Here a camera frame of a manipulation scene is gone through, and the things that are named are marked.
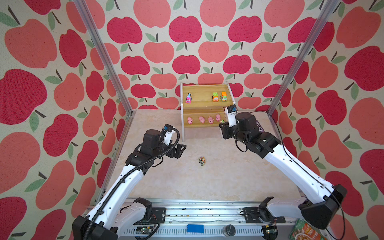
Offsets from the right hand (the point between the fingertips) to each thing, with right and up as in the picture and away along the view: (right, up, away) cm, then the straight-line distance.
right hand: (226, 122), depth 73 cm
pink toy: (-18, +1, +20) cm, 27 cm away
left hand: (-23, -11, +2) cm, 26 cm away
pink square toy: (-11, +2, +20) cm, 23 cm away
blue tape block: (-16, -51, -3) cm, 53 cm away
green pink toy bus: (-11, -24, +18) cm, 32 cm away
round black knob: (-1, -46, -11) cm, 48 cm away
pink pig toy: (-5, +2, +20) cm, 21 cm away
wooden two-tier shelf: (-12, +9, +6) cm, 16 cm away
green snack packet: (+35, -51, -4) cm, 62 cm away
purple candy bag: (+33, -4, +35) cm, 48 cm away
